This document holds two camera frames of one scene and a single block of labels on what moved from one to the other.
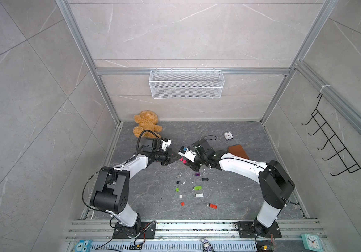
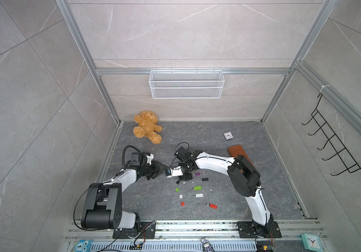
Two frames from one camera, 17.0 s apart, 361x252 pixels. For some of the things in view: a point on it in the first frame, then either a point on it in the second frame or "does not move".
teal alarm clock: x=311 y=242 does not move
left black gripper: x=169 y=158 to x=157 y=168
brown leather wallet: x=237 y=150 does not move
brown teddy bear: x=147 y=120 does not move
